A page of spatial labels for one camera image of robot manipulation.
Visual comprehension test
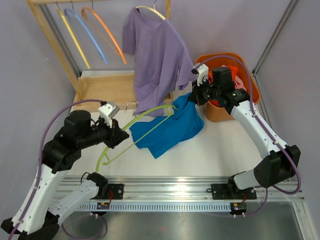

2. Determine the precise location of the orange t shirt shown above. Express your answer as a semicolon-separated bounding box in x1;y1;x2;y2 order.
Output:
209;65;243;107

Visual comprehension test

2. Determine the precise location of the lavender t shirt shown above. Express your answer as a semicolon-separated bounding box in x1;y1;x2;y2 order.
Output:
122;8;197;115

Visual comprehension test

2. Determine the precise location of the blue t shirt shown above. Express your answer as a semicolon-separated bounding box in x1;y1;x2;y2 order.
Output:
136;93;204;159

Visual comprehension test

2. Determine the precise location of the wooden clothes rack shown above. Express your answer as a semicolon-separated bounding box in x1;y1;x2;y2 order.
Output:
24;0;174;108

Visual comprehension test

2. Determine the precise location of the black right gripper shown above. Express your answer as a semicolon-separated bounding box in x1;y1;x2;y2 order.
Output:
188;77;221;107

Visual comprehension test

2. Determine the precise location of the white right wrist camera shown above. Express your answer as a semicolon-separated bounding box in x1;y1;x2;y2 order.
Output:
191;63;209;87

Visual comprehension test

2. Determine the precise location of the white slotted cable duct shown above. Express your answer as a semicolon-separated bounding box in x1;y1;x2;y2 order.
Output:
76;201;231;213

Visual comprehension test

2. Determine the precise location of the pink t shirt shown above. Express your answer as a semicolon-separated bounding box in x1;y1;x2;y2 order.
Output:
227;65;247;91

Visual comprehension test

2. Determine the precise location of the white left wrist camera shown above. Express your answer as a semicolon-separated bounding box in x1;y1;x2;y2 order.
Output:
98;101;120;128

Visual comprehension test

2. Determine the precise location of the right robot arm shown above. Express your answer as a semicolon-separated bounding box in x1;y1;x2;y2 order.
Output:
188;63;301;198

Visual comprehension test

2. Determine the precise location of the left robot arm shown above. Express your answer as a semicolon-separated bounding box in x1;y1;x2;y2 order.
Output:
1;106;129;240

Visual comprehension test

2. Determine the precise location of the green hanger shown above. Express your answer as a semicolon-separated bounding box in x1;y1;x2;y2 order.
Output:
95;103;178;172

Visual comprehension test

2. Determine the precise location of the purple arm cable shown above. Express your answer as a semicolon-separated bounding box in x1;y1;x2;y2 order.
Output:
7;99;108;240
197;55;302;218

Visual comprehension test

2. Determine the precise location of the cream hanger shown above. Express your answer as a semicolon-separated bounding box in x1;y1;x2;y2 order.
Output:
135;0;166;20

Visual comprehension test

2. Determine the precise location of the orange plastic basket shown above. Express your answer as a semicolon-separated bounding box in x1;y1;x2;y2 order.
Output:
195;52;261;123

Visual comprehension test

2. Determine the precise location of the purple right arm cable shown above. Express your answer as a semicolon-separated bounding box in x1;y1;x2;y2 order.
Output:
197;55;302;218

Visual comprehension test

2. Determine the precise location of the light blue hanger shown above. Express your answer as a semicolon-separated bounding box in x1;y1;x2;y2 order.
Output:
63;8;108;65

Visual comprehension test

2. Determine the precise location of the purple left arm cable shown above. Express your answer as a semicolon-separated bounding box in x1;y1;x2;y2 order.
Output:
7;99;108;240

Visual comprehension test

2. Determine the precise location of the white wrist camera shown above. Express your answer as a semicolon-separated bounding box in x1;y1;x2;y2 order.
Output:
98;101;120;128
191;63;209;87

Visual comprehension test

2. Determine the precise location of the peach hanger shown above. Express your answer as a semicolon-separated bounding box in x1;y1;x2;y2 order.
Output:
81;1;128;65

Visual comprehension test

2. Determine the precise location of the aluminium mounting rail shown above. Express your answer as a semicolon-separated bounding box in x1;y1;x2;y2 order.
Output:
53;175;306;202

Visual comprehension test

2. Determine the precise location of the yellow hanger with metal hook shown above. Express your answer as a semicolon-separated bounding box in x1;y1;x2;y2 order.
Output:
55;0;91;69

